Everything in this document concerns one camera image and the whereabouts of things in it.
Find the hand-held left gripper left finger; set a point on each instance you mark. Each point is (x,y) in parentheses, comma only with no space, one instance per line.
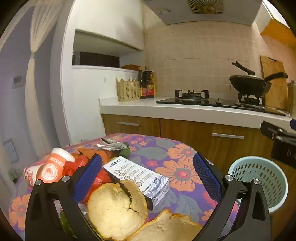
(89,176)

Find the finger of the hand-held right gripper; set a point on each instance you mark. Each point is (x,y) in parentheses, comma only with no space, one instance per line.
(270,129)

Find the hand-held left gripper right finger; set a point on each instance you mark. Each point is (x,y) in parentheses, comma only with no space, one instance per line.
(207,178)

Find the red plastic bag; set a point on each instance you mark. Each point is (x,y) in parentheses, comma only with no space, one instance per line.
(75,163)

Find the light blue plastic basket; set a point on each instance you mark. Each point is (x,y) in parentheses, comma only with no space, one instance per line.
(266,176)

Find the round bread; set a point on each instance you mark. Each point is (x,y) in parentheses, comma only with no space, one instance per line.
(111,208)

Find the grey white carton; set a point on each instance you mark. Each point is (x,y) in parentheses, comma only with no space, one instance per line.
(138,176)

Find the orange snack wrapper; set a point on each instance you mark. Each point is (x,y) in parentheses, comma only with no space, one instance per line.
(106,155)

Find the orange white paper cup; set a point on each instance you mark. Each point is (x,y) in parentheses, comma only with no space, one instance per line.
(52,169)
(30,175)

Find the silver foil wrapper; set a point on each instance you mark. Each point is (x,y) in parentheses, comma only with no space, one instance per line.
(113,144)

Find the black wok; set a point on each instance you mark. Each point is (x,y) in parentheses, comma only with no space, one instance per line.
(247,84)

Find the green vegetable scrap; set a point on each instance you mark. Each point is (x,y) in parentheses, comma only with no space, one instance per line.
(66,222)

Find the wooden cutting board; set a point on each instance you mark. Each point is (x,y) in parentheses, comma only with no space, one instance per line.
(275,69)

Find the bread slice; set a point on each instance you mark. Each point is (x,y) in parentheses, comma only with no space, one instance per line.
(166,228)

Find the white kitchen countertop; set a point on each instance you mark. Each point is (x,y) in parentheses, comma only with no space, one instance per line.
(129,106)

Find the black gas stove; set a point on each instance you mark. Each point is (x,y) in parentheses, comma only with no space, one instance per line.
(168,100)

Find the beige utensil holder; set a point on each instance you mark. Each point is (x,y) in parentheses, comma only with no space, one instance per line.
(128,91)

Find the white curtain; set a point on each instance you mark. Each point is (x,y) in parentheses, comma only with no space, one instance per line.
(34,92)

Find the slim dark sauce bottle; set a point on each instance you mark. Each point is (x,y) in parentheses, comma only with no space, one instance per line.
(140,88)

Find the large dark sauce bottle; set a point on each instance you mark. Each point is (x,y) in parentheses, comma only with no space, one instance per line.
(149,85)

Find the white range hood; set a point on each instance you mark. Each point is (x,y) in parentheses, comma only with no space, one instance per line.
(208,16)

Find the white wall box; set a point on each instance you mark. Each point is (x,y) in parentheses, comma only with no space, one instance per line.
(10,150)

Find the orange wall cabinet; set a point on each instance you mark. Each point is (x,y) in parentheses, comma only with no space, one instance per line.
(277,34)

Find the wall switch panel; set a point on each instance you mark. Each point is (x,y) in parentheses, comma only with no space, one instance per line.
(18,81)

